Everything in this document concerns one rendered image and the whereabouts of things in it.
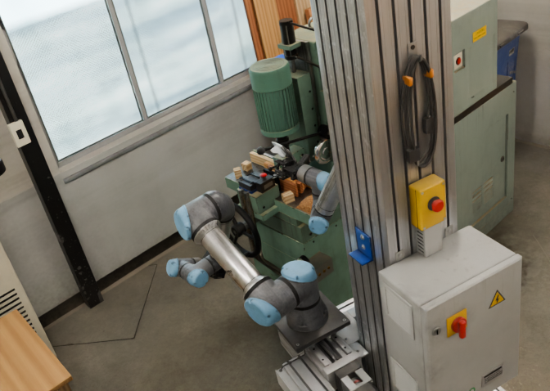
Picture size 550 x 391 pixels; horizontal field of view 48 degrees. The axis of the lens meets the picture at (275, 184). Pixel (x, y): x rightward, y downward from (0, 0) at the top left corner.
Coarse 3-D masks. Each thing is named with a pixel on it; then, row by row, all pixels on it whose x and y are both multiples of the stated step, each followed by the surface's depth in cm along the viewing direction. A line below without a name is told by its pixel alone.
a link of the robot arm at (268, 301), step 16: (192, 208) 221; (208, 208) 222; (176, 224) 225; (192, 224) 218; (208, 224) 218; (208, 240) 217; (224, 240) 217; (224, 256) 214; (240, 256) 214; (240, 272) 211; (256, 272) 211; (256, 288) 206; (272, 288) 207; (288, 288) 208; (256, 304) 203; (272, 304) 203; (288, 304) 207; (256, 320) 209; (272, 320) 204
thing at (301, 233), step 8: (272, 216) 289; (336, 216) 290; (264, 224) 299; (272, 224) 293; (280, 224) 287; (288, 224) 282; (304, 224) 278; (288, 232) 285; (296, 232) 280; (304, 232) 278; (312, 232) 282; (304, 240) 280
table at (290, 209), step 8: (240, 168) 312; (256, 168) 309; (232, 176) 306; (232, 184) 304; (280, 192) 285; (304, 192) 281; (280, 200) 279; (296, 200) 277; (272, 208) 281; (280, 208) 280; (288, 208) 275; (336, 208) 276; (256, 216) 280; (264, 216) 277; (296, 216) 273; (304, 216) 268
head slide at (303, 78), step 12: (300, 72) 275; (300, 84) 272; (300, 96) 274; (312, 96) 278; (300, 108) 277; (312, 108) 280; (300, 120) 281; (312, 120) 283; (300, 132) 285; (312, 132) 285; (300, 144) 290; (312, 144) 287; (312, 156) 290
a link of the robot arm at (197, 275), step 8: (184, 264) 257; (192, 264) 256; (200, 264) 254; (208, 264) 255; (184, 272) 254; (192, 272) 251; (200, 272) 250; (208, 272) 255; (184, 280) 256; (192, 280) 249; (200, 280) 250
